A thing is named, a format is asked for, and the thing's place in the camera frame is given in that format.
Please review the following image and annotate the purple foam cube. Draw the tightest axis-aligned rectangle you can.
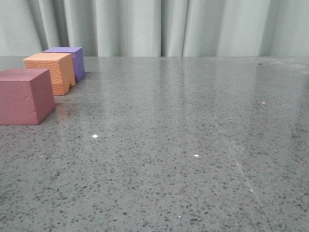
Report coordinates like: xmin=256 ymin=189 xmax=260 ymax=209
xmin=44 ymin=47 xmax=85 ymax=82

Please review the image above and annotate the red foam cube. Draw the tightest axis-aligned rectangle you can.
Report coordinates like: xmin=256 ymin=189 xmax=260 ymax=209
xmin=0 ymin=69 xmax=55 ymax=125

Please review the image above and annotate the pale green curtain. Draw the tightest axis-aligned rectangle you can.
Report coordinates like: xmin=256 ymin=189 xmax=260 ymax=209
xmin=0 ymin=0 xmax=309 ymax=57

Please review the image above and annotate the orange foam cube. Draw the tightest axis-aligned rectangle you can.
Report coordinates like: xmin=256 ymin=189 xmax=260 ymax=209
xmin=23 ymin=53 xmax=76 ymax=95

